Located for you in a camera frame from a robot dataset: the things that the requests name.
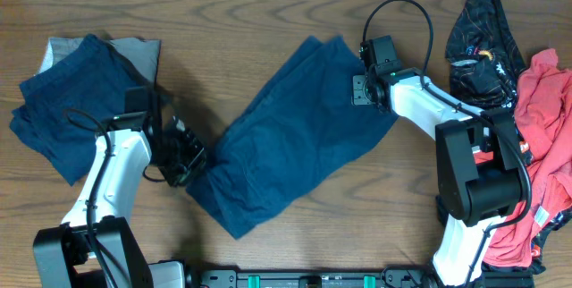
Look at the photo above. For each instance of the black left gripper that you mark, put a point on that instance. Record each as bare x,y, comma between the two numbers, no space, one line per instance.
186,155

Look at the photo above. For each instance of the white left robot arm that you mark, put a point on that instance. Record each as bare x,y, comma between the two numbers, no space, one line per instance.
94,245

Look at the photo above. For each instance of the folded grey garment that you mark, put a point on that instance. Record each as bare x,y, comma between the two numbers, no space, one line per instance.
134,53

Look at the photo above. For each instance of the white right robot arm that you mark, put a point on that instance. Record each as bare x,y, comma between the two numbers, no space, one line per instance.
481,174

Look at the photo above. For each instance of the orange red t-shirt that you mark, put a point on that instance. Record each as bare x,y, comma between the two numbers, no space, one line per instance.
543,117

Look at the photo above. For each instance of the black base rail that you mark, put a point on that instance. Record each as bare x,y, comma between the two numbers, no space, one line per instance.
286,279

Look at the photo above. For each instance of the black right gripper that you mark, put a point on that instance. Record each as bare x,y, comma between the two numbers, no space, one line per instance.
358,95

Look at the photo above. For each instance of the black patterned garment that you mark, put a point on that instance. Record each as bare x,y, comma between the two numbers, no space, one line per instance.
485,65

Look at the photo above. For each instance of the navy blue shorts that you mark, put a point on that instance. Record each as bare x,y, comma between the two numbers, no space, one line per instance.
92,79
300,128

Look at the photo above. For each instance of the folded navy blue shorts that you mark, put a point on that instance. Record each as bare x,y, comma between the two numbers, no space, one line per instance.
92,79

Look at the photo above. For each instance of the white garment care label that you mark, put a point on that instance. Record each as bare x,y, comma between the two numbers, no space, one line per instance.
541,216

